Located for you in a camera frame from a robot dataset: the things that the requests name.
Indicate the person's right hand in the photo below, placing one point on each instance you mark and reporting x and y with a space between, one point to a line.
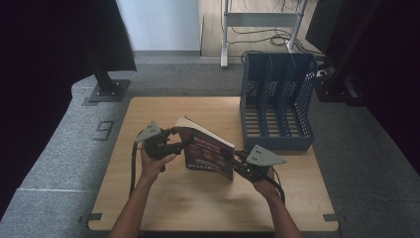
265 186

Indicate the purple cover book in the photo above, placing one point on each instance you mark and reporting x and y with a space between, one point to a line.
208 152

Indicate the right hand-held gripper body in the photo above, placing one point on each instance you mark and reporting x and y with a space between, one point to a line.
261 162

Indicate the dark curtain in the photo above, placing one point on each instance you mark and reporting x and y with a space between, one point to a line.
43 82
389 66

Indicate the person's left hand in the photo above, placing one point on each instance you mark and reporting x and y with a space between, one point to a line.
153 167

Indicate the black stand with base plate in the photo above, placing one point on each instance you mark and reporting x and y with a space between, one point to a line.
107 87
336 89

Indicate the white metal stand frame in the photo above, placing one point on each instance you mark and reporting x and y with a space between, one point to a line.
261 19

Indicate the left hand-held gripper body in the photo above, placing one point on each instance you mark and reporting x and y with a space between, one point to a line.
155 145

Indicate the blue perforated file rack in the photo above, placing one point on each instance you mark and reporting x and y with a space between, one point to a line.
275 129

